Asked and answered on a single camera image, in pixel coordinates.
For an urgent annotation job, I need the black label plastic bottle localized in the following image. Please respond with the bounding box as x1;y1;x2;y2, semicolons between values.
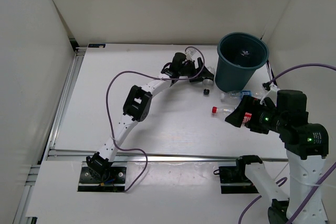
202;82;214;96

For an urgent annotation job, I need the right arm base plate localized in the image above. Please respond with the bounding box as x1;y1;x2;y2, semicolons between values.
213;155;263;194

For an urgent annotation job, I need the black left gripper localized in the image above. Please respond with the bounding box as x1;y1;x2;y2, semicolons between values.
178;58;213;82

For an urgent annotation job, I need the blue label plastic bottle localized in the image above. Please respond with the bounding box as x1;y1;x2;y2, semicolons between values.
237;48;252;61

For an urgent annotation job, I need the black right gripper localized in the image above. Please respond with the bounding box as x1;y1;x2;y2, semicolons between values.
225;95;286;134

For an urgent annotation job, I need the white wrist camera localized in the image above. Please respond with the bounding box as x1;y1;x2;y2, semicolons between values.
261;82;280;104
185;48;197;58

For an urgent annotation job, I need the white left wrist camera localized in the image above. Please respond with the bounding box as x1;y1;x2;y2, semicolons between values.
185;48;197;58

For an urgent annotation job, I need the blue sticker on table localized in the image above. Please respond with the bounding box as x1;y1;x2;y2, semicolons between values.
88;44;106;48

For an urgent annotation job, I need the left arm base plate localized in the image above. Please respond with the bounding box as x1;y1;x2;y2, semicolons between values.
77;163;127;193

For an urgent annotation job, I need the clear bottle light blue label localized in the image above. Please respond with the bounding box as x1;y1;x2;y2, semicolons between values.
220;90;265;103

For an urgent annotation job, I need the dark teal plastic bin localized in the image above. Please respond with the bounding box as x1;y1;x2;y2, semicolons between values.
215;32;269;92

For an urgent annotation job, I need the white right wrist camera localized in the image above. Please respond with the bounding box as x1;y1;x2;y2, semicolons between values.
261;82;280;104

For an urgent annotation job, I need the red label plastic bottle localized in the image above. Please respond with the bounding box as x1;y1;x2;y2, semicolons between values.
212;106;250;127

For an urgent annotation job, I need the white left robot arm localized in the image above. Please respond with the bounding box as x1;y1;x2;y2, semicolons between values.
86;46;214;183

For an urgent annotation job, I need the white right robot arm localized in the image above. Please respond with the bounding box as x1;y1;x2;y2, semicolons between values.
225;90;335;223

